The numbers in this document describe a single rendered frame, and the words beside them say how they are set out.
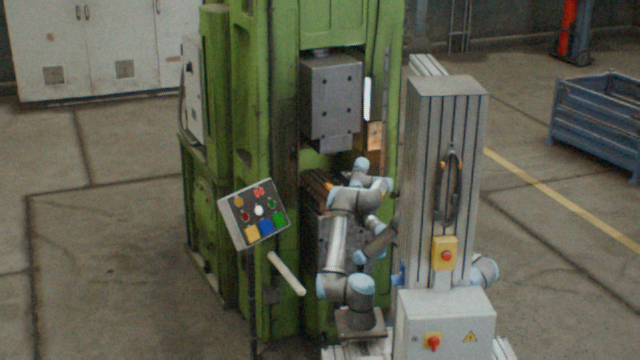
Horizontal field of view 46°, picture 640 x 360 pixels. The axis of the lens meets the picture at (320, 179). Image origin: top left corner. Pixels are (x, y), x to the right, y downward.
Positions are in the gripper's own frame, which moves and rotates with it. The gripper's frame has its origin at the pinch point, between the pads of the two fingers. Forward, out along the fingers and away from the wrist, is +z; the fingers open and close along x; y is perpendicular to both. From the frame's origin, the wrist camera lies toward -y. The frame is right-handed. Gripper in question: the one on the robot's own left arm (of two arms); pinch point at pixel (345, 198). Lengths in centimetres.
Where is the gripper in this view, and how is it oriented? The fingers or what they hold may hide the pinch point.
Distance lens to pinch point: 422.3
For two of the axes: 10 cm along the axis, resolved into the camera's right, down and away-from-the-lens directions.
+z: -2.1, 6.2, 7.6
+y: 3.7, 7.7, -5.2
